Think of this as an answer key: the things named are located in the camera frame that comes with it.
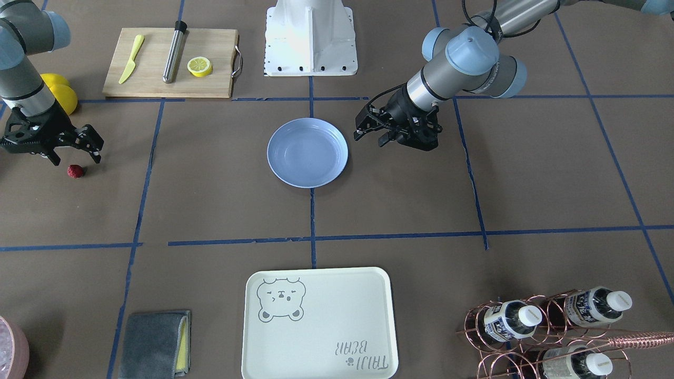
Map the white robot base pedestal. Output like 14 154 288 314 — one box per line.
263 1 359 77

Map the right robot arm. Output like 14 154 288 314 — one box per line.
1 1 104 165

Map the wooden cutting board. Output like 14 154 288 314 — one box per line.
102 27 240 99

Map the lemon half slice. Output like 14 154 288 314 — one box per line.
187 57 213 77

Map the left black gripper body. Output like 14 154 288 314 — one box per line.
363 84 441 151

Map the pink bowl of ice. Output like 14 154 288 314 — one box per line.
1 316 29 378

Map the red strawberry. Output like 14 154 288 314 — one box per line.
67 165 87 179

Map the yellow lemon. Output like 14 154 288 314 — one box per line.
41 73 71 88
49 84 78 116

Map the yellow plastic knife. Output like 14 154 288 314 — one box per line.
118 34 145 84

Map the grey folded cloth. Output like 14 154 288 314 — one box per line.
118 310 192 378

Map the cream bear tray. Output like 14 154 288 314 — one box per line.
241 267 399 378

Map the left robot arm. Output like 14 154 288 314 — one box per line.
353 1 573 151

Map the blue plate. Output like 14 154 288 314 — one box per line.
266 117 349 188

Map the copper wire bottle rack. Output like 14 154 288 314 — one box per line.
457 291 672 378

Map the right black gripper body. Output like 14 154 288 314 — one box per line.
2 103 77 155

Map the dark bottle white cap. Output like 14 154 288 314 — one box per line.
477 300 543 345

